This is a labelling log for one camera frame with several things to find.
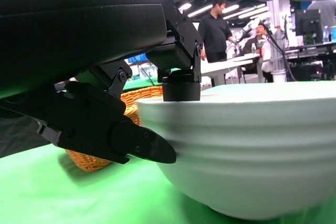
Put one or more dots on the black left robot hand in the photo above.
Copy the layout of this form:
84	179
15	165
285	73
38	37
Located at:
78	37

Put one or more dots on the pale green bowl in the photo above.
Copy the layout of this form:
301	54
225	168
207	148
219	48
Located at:
249	142

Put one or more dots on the orange wicker basket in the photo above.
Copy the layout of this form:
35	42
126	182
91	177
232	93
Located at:
134	103

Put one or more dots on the black backdrop curtain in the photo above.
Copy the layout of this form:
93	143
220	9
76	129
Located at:
18	140

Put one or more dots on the standing person in black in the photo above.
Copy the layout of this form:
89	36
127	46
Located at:
214	35

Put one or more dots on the white office table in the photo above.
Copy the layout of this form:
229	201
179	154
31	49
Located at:
223	68

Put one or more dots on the green tablecloth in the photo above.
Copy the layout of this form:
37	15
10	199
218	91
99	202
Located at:
78	197

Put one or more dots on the seated person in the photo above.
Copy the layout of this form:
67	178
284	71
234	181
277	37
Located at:
252	48

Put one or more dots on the white column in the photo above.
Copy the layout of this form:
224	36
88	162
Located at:
278	58

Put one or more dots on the black computer monitor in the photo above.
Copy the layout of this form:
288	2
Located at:
308	22

